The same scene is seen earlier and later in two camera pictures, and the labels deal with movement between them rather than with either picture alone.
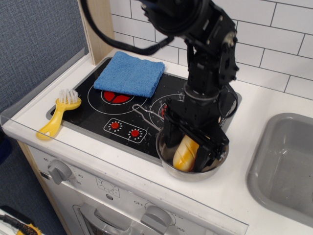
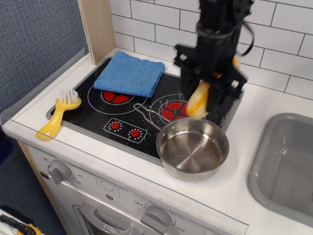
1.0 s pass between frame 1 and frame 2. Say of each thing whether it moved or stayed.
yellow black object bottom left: stayed
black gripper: moved
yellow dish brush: stayed
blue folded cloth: stayed
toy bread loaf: moved
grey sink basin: stayed
